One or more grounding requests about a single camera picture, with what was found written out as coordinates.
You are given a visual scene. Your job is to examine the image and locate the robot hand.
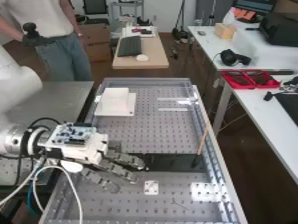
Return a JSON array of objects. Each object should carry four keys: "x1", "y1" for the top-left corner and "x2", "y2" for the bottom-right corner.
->
[{"x1": 44, "y1": 122, "x2": 148, "y2": 195}]

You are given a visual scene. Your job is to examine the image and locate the small white box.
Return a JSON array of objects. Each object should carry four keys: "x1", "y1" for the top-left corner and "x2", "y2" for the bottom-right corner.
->
[{"x1": 93, "y1": 87, "x2": 138, "y2": 118}]

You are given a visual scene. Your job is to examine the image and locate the small white block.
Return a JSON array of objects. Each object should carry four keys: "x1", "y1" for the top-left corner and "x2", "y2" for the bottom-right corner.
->
[{"x1": 142, "y1": 180, "x2": 160, "y2": 195}]

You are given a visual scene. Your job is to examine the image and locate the clear box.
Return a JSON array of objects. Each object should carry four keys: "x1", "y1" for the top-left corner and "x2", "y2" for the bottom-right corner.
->
[{"x1": 39, "y1": 77, "x2": 247, "y2": 224}]

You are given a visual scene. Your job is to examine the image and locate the black plate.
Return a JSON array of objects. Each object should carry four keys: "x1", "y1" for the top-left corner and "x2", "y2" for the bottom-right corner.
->
[{"x1": 126, "y1": 152, "x2": 208, "y2": 173}]

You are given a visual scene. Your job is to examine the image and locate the thin stick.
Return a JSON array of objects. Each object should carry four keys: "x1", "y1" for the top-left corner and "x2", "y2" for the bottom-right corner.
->
[{"x1": 196, "y1": 123, "x2": 210, "y2": 158}]

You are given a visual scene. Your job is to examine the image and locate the person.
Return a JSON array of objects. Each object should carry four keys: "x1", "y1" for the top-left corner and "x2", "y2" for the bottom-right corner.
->
[{"x1": 0, "y1": 0, "x2": 94, "y2": 83}]

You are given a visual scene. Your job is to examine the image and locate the white mouse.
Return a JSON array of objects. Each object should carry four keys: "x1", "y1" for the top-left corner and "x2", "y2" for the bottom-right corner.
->
[{"x1": 134, "y1": 54, "x2": 152, "y2": 63}]

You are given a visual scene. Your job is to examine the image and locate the wooden drawer cabinet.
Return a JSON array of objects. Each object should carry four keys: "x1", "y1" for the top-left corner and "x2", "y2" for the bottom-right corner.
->
[{"x1": 78, "y1": 23, "x2": 112, "y2": 63}]

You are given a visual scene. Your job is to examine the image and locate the dark keyboard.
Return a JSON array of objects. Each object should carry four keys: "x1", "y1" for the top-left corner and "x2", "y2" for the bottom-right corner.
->
[{"x1": 116, "y1": 35, "x2": 144, "y2": 58}]

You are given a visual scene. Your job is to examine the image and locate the wooden desk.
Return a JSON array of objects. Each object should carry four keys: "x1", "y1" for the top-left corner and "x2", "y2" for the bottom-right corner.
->
[{"x1": 112, "y1": 25, "x2": 170, "y2": 70}]

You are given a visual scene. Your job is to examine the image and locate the red tray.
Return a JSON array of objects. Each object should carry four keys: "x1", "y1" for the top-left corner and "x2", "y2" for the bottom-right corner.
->
[
  {"x1": 220, "y1": 70, "x2": 258, "y2": 90},
  {"x1": 246, "y1": 69, "x2": 282, "y2": 89}
]

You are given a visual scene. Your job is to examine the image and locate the black headphones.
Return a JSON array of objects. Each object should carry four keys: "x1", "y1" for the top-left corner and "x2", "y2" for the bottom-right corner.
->
[{"x1": 220, "y1": 48, "x2": 253, "y2": 67}]

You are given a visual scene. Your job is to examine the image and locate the cardboard box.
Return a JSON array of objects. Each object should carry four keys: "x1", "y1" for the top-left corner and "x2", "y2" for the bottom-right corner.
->
[{"x1": 213, "y1": 22, "x2": 238, "y2": 42}]

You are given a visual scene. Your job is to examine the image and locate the long white desk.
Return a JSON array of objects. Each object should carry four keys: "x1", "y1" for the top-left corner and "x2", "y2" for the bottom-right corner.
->
[{"x1": 188, "y1": 24, "x2": 298, "y2": 76}]

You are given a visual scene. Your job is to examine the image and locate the large black case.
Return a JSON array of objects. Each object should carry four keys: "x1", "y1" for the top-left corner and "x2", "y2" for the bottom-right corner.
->
[{"x1": 258, "y1": 12, "x2": 298, "y2": 48}]

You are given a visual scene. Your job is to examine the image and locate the black cable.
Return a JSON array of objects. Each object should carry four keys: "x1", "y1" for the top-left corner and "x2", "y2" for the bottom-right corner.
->
[{"x1": 12, "y1": 116, "x2": 61, "y2": 188}]

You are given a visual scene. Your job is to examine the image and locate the white cable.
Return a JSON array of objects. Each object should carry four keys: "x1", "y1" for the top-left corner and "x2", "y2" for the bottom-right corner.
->
[{"x1": 0, "y1": 164, "x2": 85, "y2": 224}]

